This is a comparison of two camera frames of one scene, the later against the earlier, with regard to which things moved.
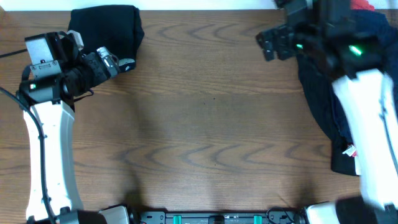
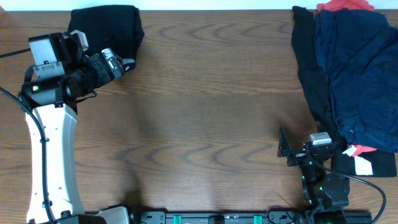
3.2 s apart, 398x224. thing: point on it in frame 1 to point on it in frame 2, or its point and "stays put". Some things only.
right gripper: x=282 y=36 to x=297 y=156
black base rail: x=216 y=217 stays put
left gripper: x=100 y=74 stays put
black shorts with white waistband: x=118 y=27 stays put
